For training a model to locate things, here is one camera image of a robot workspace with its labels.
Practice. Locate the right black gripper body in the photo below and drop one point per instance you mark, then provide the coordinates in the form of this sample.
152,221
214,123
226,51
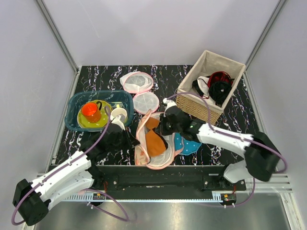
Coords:
170,129

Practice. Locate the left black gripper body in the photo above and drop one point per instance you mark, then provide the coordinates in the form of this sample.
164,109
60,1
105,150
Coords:
123,143

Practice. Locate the orange bra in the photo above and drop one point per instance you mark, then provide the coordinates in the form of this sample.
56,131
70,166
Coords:
154,143

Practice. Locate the floral mesh laundry bag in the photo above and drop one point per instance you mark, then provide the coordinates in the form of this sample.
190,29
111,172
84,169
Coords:
141,156

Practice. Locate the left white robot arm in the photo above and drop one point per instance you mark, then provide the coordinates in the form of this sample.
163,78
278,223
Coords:
33,200

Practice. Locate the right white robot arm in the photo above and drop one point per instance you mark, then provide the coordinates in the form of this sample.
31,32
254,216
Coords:
260,156

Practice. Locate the white round mesh bra bag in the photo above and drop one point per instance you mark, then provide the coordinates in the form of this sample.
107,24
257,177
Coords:
140,84

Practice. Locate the red and black bra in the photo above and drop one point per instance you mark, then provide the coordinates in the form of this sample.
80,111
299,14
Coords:
220,85

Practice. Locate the yellow polka dot plate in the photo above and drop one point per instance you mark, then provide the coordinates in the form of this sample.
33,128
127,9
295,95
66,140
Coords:
83,123

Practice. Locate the wicker basket with liner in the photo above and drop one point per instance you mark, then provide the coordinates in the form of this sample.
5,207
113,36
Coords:
208,63

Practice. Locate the cream cup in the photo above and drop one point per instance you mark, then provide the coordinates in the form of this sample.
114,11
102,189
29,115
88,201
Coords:
121,112

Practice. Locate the blue polka dot plate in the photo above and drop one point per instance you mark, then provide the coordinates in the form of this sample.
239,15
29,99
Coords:
185,147

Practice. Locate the orange plastic lid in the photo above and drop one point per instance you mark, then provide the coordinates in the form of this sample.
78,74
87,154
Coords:
92,111

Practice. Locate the teal plastic bin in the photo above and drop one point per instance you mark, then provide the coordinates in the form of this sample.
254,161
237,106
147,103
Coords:
116,98

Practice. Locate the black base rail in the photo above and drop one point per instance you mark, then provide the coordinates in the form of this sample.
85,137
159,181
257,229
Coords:
173,182

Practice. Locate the left aluminium frame post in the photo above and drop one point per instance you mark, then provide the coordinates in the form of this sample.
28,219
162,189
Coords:
55,31

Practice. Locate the aluminium frame post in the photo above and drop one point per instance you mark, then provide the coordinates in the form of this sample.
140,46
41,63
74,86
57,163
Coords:
272,19
55,31

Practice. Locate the right aluminium frame post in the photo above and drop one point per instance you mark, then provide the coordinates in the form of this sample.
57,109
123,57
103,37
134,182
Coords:
272,19

